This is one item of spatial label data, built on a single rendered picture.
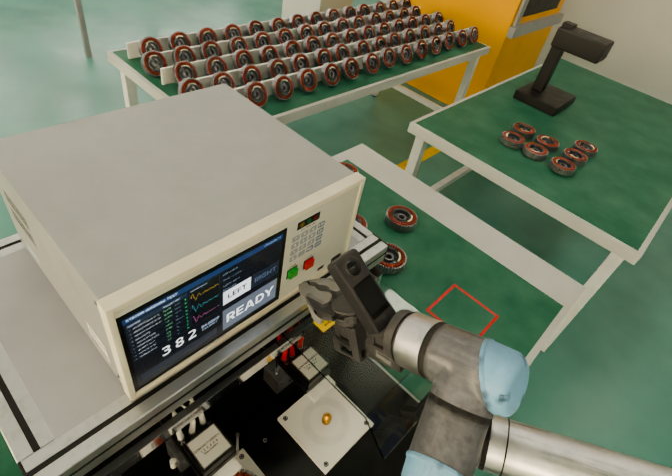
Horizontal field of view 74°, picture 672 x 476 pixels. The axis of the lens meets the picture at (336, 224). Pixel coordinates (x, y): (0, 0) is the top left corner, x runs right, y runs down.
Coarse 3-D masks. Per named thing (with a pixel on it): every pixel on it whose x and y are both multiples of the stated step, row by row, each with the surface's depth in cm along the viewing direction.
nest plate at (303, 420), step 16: (304, 400) 100; (320, 400) 101; (336, 400) 102; (288, 416) 97; (304, 416) 98; (320, 416) 98; (336, 416) 99; (352, 416) 100; (288, 432) 96; (304, 432) 95; (320, 432) 96; (336, 432) 96; (352, 432) 97; (304, 448) 93; (320, 448) 93; (336, 448) 94; (320, 464) 91
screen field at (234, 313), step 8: (264, 288) 71; (272, 288) 73; (248, 296) 69; (256, 296) 71; (264, 296) 73; (272, 296) 75; (240, 304) 68; (248, 304) 70; (256, 304) 72; (224, 312) 66; (232, 312) 68; (240, 312) 70; (248, 312) 72; (224, 320) 68; (232, 320) 69; (224, 328) 69
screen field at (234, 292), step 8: (272, 264) 69; (264, 272) 68; (272, 272) 70; (248, 280) 66; (256, 280) 68; (264, 280) 70; (232, 288) 64; (240, 288) 66; (248, 288) 67; (224, 296) 64; (232, 296) 65; (224, 304) 65
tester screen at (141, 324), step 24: (240, 264) 62; (264, 264) 67; (192, 288) 57; (216, 288) 61; (144, 312) 53; (168, 312) 56; (192, 312) 60; (216, 312) 65; (144, 336) 56; (168, 336) 59; (216, 336) 69; (144, 360) 59
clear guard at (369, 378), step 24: (384, 288) 91; (288, 336) 79; (312, 336) 80; (336, 336) 81; (312, 360) 76; (336, 360) 77; (336, 384) 74; (360, 384) 75; (384, 384) 75; (408, 384) 77; (360, 408) 72; (384, 408) 73; (384, 432) 73; (384, 456) 72
